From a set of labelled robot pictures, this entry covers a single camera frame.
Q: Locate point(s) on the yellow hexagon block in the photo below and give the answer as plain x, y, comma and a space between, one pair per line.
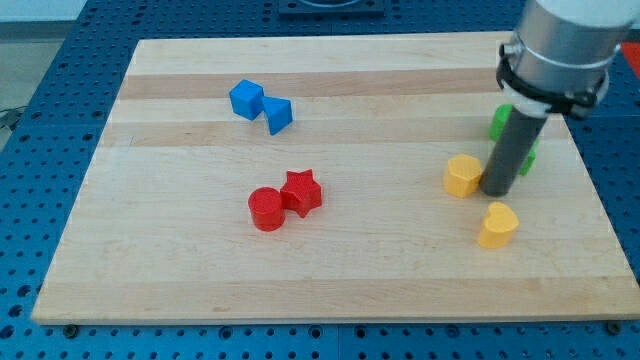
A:
462, 175

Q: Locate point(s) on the green block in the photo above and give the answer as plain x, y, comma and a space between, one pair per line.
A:
499, 120

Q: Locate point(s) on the red cylinder block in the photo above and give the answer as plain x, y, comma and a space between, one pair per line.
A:
267, 212

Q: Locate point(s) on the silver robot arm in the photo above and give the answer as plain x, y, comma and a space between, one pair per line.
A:
558, 56

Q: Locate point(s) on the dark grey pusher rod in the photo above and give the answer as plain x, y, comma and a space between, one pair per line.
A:
509, 153

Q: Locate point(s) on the blue cube block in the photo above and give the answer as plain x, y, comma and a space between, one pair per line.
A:
246, 99

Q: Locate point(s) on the yellow heart block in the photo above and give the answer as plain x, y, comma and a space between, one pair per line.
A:
498, 226

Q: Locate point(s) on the wooden board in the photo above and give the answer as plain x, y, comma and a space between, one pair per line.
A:
161, 231

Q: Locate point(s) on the black cable clamp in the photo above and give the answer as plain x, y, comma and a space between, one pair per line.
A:
539, 87

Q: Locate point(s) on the blue triangle block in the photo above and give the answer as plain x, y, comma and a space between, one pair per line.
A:
278, 112

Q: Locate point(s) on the red star block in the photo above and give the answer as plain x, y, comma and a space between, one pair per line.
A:
300, 192

